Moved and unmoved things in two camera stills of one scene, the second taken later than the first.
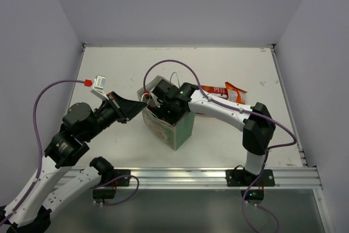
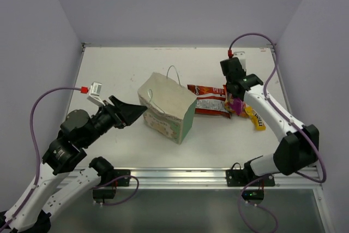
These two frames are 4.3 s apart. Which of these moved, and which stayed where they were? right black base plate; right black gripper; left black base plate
Moved: right black gripper
Stayed: left black base plate; right black base plate
